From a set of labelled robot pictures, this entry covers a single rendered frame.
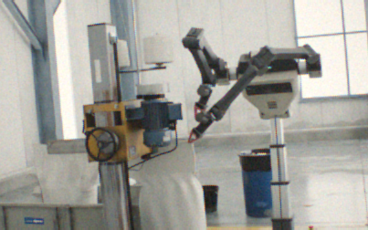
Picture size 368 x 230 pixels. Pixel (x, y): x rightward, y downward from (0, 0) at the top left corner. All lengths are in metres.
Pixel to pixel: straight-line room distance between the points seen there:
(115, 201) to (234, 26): 8.72
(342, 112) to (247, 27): 2.74
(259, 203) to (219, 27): 6.63
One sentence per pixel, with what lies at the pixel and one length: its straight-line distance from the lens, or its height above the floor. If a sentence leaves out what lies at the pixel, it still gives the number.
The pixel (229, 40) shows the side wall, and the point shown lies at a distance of 11.14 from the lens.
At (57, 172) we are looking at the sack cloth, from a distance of 3.40.
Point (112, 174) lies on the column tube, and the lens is 2.71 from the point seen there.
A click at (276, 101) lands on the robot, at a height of 1.24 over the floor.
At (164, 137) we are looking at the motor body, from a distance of 2.64.
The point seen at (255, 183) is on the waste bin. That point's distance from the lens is 5.11.
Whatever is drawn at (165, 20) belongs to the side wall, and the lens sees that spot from 11.62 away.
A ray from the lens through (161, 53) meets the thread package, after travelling 2.76.
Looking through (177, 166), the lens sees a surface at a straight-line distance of 3.04.
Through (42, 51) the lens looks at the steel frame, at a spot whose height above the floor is 2.19.
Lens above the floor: 1.39
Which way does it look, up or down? 3 degrees down
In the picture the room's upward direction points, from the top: 5 degrees counter-clockwise
